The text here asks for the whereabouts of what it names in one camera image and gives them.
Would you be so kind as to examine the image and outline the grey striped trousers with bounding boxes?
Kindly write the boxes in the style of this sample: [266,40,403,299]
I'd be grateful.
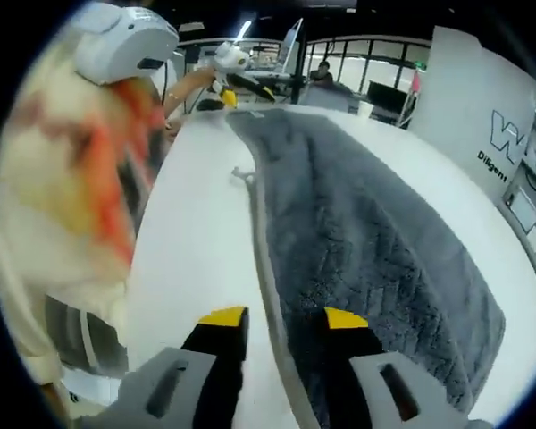
[43,293,131,373]

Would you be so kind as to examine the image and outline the person's left hand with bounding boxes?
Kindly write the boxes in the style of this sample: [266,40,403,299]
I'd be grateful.
[178,69,218,102]

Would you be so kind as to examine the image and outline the white VR headset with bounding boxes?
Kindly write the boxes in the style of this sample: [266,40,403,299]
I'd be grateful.
[73,0,180,86]

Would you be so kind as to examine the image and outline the person in cream orange shirt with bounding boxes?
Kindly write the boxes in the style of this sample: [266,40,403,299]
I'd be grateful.
[0,44,169,386]

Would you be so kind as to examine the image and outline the black monitor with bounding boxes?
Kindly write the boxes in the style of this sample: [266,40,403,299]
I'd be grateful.
[366,80,406,122]

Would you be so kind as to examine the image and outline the grey towel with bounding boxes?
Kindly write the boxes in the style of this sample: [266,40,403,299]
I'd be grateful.
[225,108,509,429]

